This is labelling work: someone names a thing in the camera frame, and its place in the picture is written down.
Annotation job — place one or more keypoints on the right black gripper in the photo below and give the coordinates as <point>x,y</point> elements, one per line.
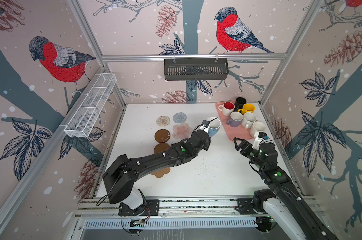
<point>249,146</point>

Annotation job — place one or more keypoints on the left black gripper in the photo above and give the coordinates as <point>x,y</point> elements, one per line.
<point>208,141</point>

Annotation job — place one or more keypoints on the pink rectangular tray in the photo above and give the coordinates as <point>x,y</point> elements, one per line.
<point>233,129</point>

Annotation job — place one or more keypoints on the pink flower resin coaster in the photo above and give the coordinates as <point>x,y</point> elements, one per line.
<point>182,131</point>

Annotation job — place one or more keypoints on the light blue mug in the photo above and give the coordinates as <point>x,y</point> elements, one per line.
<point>214,126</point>

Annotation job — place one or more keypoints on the blue woven round coaster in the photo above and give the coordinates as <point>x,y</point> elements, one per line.
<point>179,118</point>

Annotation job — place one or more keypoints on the dark brown scratched round coaster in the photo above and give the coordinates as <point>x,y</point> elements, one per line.
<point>162,136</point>

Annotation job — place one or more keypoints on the beige woven round coaster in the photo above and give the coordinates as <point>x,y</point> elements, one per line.
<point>163,121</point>

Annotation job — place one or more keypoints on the brown wooden round coaster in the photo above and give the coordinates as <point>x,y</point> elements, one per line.
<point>161,147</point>

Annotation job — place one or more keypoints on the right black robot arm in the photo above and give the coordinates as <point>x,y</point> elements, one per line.
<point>281,200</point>

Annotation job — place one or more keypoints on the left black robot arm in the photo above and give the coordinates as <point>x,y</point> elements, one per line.
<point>120,177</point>

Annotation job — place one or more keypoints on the small white cup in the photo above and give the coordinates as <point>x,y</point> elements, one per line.
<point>235,119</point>

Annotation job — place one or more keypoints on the yellow mug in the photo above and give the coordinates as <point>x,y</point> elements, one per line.
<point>247,108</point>

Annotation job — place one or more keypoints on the white mug red inside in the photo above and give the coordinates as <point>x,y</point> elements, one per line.
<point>226,108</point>

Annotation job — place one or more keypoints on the black mug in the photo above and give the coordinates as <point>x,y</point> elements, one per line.
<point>239,103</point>

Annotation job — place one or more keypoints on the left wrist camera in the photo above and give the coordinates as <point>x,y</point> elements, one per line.
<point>204,126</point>

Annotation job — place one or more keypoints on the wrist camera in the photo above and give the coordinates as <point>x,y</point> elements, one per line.
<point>204,126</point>
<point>259,138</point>

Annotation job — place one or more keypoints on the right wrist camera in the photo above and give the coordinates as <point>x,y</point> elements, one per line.
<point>259,138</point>

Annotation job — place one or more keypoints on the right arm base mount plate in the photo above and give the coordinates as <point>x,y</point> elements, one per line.
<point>247,207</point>

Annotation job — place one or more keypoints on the black hanging wire basket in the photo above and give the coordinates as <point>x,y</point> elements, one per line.
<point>195,69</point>

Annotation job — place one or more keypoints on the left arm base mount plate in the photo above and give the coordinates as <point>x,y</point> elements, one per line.
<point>148,208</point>

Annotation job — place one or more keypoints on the white mesh wire shelf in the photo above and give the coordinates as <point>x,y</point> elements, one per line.
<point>88,112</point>

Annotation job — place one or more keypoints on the aluminium front rail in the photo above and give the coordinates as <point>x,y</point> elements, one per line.
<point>170,207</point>

